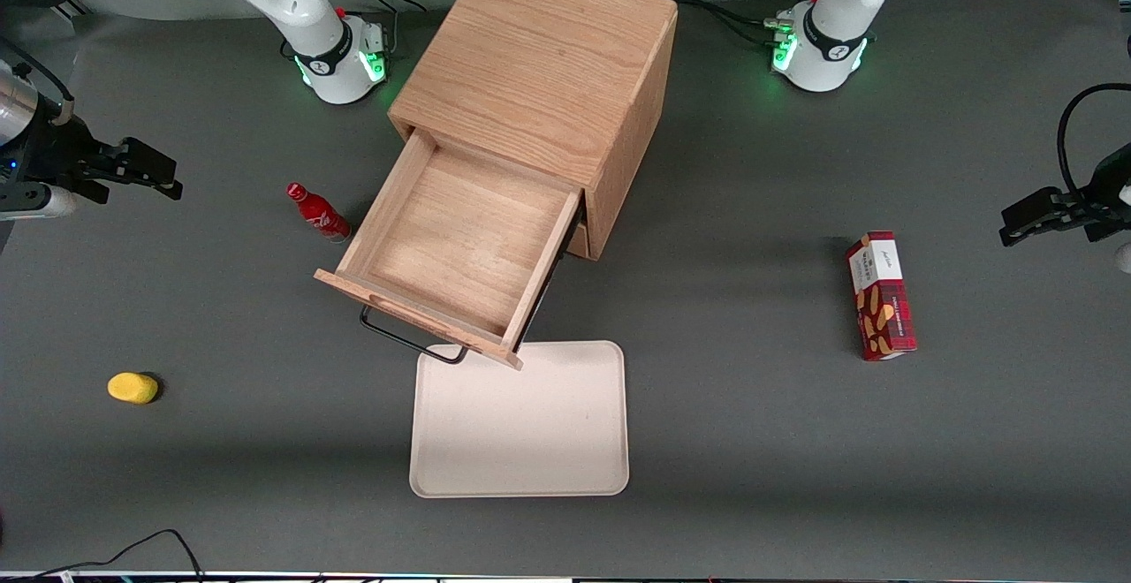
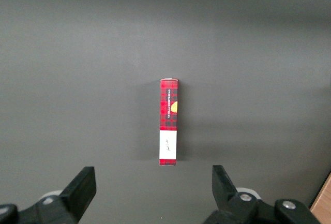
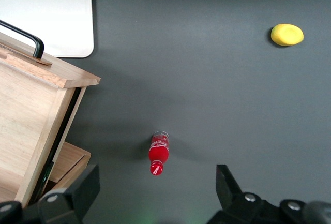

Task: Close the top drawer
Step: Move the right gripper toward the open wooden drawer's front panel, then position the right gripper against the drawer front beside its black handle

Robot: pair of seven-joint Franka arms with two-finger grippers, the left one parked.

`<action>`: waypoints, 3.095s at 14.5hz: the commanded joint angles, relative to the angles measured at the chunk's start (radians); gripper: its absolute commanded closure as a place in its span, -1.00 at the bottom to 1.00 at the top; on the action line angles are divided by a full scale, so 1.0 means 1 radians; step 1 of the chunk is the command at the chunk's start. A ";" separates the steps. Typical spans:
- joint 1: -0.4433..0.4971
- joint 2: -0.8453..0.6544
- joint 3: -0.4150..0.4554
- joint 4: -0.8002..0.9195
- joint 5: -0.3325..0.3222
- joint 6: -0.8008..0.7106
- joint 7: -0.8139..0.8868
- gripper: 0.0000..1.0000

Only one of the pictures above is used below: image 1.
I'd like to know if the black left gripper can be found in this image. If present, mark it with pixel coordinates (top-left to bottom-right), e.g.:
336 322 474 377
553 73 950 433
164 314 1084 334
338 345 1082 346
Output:
999 142 1131 249

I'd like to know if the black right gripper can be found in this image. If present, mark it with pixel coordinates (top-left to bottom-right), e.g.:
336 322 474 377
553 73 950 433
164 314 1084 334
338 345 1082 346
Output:
0 111 185 213

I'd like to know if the black wire drawer handle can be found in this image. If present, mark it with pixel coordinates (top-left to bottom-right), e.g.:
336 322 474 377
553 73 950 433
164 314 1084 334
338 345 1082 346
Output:
359 299 470 366

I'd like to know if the wooden drawer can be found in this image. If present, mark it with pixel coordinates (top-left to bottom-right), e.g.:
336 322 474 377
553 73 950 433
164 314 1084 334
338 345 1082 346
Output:
313 131 586 371

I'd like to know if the red plaid shortbread box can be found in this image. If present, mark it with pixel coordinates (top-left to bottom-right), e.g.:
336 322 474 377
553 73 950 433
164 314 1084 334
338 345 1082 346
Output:
844 230 919 363

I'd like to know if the red soda bottle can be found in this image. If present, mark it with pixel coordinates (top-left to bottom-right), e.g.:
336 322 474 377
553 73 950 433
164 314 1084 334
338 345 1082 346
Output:
285 181 353 244

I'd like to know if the yellow lemon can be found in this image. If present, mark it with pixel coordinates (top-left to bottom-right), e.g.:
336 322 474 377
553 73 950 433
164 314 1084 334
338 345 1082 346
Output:
107 372 162 405

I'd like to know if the oak wooden cabinet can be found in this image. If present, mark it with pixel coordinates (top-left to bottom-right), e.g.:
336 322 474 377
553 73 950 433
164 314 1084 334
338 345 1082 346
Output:
387 0 679 261

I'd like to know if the cream plastic tray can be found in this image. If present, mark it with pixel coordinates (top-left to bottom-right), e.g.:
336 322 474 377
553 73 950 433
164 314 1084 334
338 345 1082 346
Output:
408 340 631 499

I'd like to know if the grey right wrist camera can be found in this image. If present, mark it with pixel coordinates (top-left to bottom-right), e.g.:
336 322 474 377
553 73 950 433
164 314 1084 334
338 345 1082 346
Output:
0 184 83 223

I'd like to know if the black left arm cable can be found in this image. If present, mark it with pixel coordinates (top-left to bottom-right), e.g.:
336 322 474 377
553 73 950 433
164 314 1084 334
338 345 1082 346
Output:
1057 82 1131 197

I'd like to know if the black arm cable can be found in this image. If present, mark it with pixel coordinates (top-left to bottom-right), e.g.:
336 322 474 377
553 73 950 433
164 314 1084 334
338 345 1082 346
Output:
1057 82 1131 197
0 35 77 126

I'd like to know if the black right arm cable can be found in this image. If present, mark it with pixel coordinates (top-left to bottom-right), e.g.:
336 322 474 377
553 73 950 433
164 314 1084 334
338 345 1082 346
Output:
0 35 77 126

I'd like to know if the black table edge cable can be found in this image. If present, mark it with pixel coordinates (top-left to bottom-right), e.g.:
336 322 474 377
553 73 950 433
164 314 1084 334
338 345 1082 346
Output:
0 527 206 583

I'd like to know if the black left base cable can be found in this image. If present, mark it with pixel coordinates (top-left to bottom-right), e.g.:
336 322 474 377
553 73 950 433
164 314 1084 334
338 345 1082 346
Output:
675 0 827 47

